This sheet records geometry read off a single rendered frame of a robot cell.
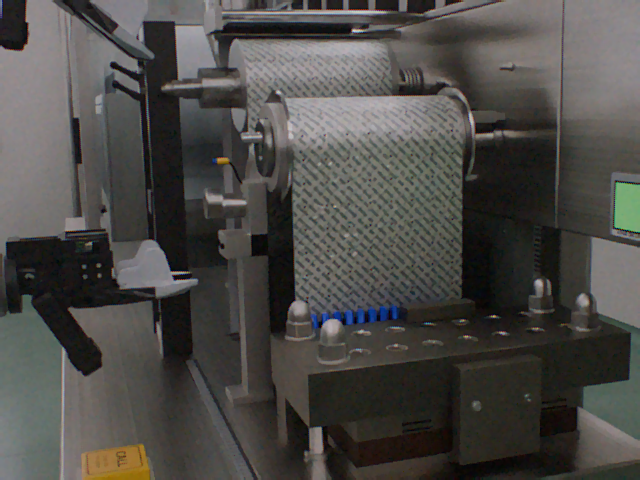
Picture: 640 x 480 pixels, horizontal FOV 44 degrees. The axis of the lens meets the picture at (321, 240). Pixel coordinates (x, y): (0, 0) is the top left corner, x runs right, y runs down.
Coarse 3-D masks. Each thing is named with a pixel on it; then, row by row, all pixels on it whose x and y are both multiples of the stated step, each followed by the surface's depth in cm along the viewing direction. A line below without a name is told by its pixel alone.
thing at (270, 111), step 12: (264, 108) 103; (276, 108) 99; (456, 108) 106; (276, 120) 98; (276, 132) 98; (276, 144) 98; (276, 156) 98; (276, 168) 99; (264, 180) 106; (276, 180) 99
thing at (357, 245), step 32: (320, 192) 99; (352, 192) 100; (384, 192) 102; (416, 192) 103; (448, 192) 104; (320, 224) 100; (352, 224) 101; (384, 224) 102; (416, 224) 104; (448, 224) 105; (320, 256) 100; (352, 256) 102; (384, 256) 103; (416, 256) 104; (448, 256) 106; (320, 288) 101; (352, 288) 102; (384, 288) 104; (416, 288) 105; (448, 288) 107; (320, 320) 102
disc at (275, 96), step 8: (272, 96) 102; (280, 96) 99; (280, 104) 99; (288, 112) 97; (288, 120) 96; (288, 128) 96; (288, 136) 96; (288, 144) 96; (288, 152) 97; (288, 160) 97; (288, 168) 97; (288, 176) 97; (288, 184) 98; (272, 192) 106; (280, 192) 102; (288, 192) 99; (280, 200) 102
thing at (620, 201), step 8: (616, 184) 87; (624, 184) 86; (616, 192) 87; (624, 192) 86; (632, 192) 85; (616, 200) 87; (624, 200) 86; (632, 200) 85; (616, 208) 87; (624, 208) 86; (632, 208) 85; (616, 216) 87; (624, 216) 86; (632, 216) 85; (616, 224) 87; (624, 224) 86; (632, 224) 85
